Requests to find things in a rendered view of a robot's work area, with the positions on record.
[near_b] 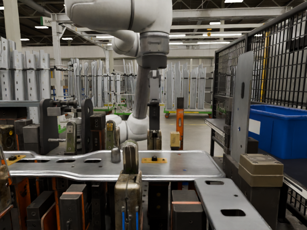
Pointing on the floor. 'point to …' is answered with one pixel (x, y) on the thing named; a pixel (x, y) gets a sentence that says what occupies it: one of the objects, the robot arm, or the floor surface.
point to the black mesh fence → (263, 77)
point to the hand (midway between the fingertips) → (154, 121)
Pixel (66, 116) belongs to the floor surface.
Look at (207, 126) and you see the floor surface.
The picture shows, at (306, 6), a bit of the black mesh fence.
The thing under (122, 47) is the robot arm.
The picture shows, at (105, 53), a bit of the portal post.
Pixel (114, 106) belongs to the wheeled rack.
